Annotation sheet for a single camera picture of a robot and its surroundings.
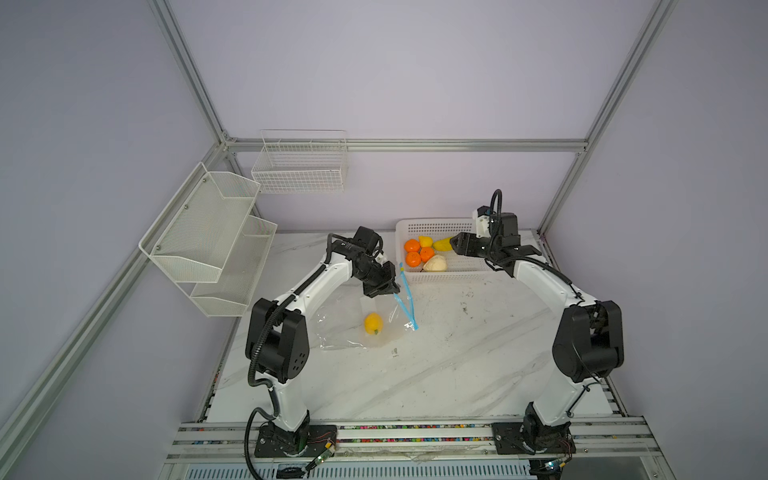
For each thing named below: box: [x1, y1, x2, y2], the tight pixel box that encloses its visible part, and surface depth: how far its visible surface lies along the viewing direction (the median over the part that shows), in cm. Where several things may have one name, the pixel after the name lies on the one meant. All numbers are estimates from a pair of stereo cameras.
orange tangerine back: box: [404, 238, 420, 252], surface depth 113 cm
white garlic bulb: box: [423, 254, 448, 272], surface depth 106 cm
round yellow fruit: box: [364, 312, 385, 335], surface depth 92 cm
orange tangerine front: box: [405, 251, 421, 268], surface depth 110 cm
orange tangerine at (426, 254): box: [420, 247, 435, 263], surface depth 110 cm
